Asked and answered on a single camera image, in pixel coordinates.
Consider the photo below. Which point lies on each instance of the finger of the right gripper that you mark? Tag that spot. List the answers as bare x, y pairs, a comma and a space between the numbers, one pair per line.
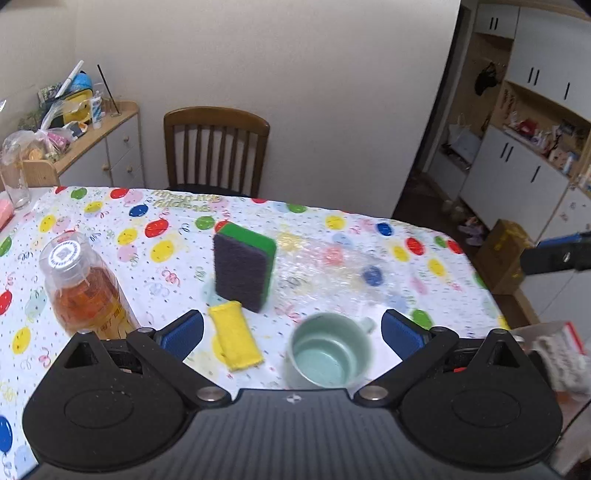
572, 252

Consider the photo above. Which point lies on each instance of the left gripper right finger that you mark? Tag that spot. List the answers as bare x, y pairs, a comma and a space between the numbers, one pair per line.
426, 353

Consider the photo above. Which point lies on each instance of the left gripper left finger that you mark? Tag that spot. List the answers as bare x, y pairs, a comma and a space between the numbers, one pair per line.
143, 369

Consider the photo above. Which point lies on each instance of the yellow cloth pouch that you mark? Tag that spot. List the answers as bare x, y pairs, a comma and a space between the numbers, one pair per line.
237, 344

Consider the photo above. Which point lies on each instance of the green purple sponge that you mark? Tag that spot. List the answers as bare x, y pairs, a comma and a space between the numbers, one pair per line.
243, 265

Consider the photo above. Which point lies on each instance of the clear bubble wrap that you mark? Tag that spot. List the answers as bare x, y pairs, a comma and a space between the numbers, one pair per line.
312, 275

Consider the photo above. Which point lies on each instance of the grey knitted cloth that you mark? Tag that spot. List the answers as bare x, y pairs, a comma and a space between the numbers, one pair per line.
568, 369

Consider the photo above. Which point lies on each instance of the brown cardboard box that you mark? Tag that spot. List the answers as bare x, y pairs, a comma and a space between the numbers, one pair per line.
498, 259

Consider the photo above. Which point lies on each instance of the amber liquid bottle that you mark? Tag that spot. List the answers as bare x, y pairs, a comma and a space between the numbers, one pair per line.
84, 293

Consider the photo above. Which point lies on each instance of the mint green mug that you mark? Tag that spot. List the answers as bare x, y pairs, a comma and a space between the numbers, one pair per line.
328, 351

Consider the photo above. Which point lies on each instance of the colourful balloon tablecloth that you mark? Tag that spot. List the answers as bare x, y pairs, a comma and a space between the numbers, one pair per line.
159, 246

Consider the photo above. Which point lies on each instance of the white shopping bag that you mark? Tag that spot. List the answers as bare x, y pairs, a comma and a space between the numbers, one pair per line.
463, 141

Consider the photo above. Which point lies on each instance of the red white cardboard box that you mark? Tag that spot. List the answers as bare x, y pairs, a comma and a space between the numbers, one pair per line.
571, 457

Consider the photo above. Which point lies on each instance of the black hanging cap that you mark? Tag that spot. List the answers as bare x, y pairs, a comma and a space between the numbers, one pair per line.
486, 79

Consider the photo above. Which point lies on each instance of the white wooden sideboard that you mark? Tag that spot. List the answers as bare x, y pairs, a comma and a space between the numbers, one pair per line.
108, 157

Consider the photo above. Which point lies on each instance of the clear drinking glass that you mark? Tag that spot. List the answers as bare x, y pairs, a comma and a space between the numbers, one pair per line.
13, 177

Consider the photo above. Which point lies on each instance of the brown wooden chair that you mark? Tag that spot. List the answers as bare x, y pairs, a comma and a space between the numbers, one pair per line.
215, 150

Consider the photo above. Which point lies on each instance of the white wall cabinet unit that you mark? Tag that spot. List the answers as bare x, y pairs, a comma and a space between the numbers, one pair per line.
533, 165

